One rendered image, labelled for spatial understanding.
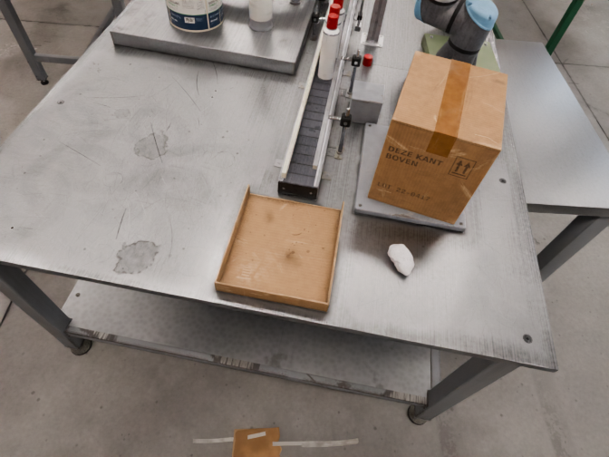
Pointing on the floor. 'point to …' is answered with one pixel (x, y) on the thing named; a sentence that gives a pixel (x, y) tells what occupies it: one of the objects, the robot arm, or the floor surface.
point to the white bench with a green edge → (46, 53)
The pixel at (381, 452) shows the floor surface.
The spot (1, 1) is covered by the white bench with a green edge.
